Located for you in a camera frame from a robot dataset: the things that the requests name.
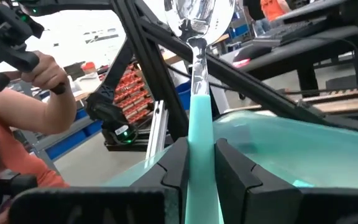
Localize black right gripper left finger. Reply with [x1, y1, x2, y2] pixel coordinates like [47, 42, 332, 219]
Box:
[9, 136, 190, 224]

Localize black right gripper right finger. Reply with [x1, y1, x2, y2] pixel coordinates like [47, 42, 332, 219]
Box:
[215, 138, 358, 224]

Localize teal handled spoon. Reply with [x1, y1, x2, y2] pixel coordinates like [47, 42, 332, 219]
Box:
[163, 0, 236, 224]

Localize teal translucent plastic bin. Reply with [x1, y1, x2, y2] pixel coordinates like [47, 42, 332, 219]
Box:
[103, 109, 358, 190]

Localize blue storage crate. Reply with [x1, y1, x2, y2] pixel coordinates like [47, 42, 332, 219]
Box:
[175, 80, 193, 110]
[35, 107, 104, 162]

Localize silver aluminium extrusion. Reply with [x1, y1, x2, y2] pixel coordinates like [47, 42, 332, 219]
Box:
[144, 99, 170, 160]

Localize person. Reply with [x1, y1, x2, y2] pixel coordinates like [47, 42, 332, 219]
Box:
[242, 0, 272, 37]
[0, 51, 78, 224]
[259, 0, 292, 22]

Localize red lidded jar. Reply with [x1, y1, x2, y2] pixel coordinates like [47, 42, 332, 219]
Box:
[81, 61, 97, 75]

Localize person's hand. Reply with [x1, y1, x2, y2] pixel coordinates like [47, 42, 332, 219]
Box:
[21, 50, 71, 96]

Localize black computer mouse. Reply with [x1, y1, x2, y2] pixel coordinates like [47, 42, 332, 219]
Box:
[232, 44, 273, 63]

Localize black desk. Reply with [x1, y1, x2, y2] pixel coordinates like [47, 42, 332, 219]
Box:
[219, 0, 358, 97]

